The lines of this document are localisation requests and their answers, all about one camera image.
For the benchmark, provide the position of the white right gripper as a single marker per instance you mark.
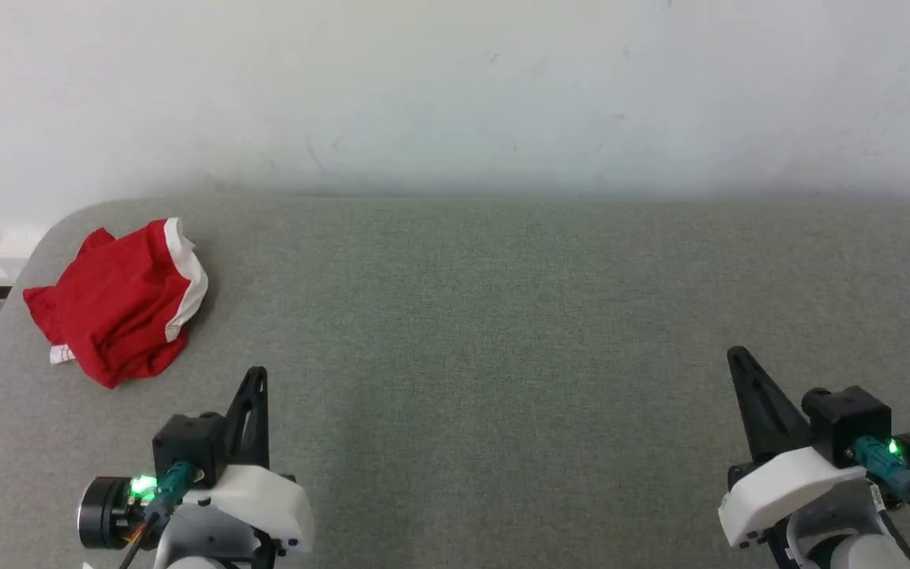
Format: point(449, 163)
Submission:
point(787, 490)

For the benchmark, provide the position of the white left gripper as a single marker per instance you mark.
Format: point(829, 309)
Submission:
point(265, 498)

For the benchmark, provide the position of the red shorts with white trim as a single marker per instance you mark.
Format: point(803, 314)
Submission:
point(115, 308)

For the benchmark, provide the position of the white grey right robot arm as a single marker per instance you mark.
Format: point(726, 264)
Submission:
point(858, 545)

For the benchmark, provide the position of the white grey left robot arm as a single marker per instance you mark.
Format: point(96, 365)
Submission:
point(202, 541)

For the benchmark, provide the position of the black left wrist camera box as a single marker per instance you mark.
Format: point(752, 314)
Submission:
point(186, 442)

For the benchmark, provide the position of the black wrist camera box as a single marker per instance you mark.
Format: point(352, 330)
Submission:
point(186, 442)
point(850, 419)

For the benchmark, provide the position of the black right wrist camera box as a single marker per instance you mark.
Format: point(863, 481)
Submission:
point(850, 419)

